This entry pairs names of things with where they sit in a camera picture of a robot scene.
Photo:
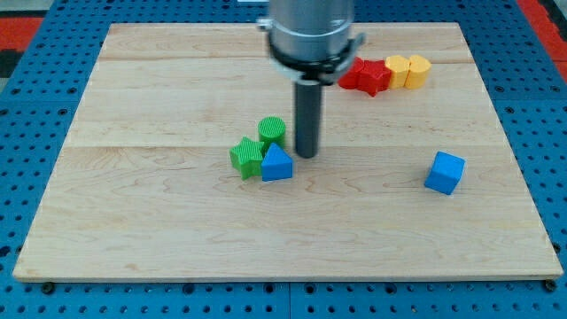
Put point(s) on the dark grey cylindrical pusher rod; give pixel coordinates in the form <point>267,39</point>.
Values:
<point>307,113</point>

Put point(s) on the blue cube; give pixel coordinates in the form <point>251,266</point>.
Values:
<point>445,173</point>

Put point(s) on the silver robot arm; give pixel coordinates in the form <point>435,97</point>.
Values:
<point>310,41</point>

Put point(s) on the blue triangle block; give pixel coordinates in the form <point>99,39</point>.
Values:
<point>277,164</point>

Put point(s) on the red crescent block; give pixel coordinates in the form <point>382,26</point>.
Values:
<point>350,79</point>

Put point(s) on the green cylinder block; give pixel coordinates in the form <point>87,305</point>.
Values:
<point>271,130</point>

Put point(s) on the red star block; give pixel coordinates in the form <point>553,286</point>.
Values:
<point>374,77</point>

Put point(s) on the green star block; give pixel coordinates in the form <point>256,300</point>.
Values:
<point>246,157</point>

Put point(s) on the yellow hexagon block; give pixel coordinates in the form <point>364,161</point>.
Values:
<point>399,67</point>

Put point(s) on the yellow heart block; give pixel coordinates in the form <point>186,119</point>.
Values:
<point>418,72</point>

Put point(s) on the wooden board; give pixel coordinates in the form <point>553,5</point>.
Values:
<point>143,189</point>

